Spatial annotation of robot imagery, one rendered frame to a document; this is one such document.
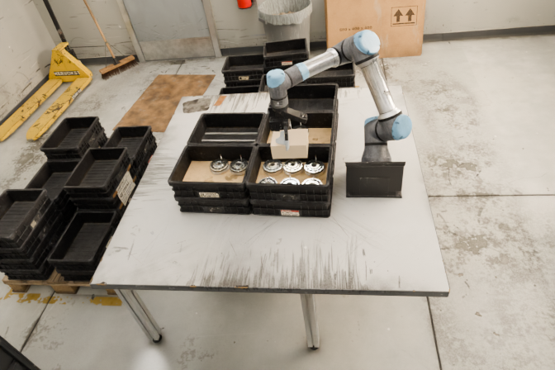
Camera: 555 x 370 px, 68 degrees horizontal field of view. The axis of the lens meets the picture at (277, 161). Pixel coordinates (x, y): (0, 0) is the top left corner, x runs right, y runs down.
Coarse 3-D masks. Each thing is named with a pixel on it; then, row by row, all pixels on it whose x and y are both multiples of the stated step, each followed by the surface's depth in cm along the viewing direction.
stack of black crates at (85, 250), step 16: (80, 224) 278; (96, 224) 280; (112, 224) 266; (64, 240) 262; (80, 240) 270; (96, 240) 269; (64, 256) 262; (80, 256) 260; (96, 256) 247; (64, 272) 254; (80, 272) 252
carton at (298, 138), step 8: (296, 136) 187; (304, 136) 186; (272, 144) 185; (296, 144) 183; (304, 144) 182; (272, 152) 186; (280, 152) 186; (288, 152) 185; (296, 152) 185; (304, 152) 184
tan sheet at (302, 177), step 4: (304, 164) 215; (260, 168) 217; (260, 172) 215; (304, 172) 211; (260, 176) 213; (264, 176) 212; (268, 176) 212; (272, 176) 212; (276, 176) 211; (280, 176) 211; (284, 176) 211; (288, 176) 210; (296, 176) 209; (300, 176) 209; (304, 176) 209; (308, 176) 208; (320, 176) 207; (324, 176) 207; (256, 180) 211; (280, 180) 209; (300, 180) 207; (304, 180) 206; (320, 180) 205; (324, 180) 205
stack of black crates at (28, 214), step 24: (24, 192) 267; (0, 216) 263; (24, 216) 246; (48, 216) 266; (0, 240) 238; (24, 240) 246; (48, 240) 266; (0, 264) 257; (24, 264) 255; (48, 264) 266
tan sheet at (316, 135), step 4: (308, 128) 239; (312, 128) 238; (316, 128) 238; (320, 128) 237; (324, 128) 237; (328, 128) 236; (272, 132) 240; (312, 132) 235; (316, 132) 235; (320, 132) 234; (324, 132) 234; (328, 132) 233; (268, 136) 237; (272, 136) 237; (308, 136) 233; (312, 136) 232; (316, 136) 232; (320, 136) 231; (324, 136) 231; (328, 136) 231; (268, 140) 234; (312, 140) 230; (316, 140) 229; (320, 140) 229; (324, 140) 228; (328, 140) 228
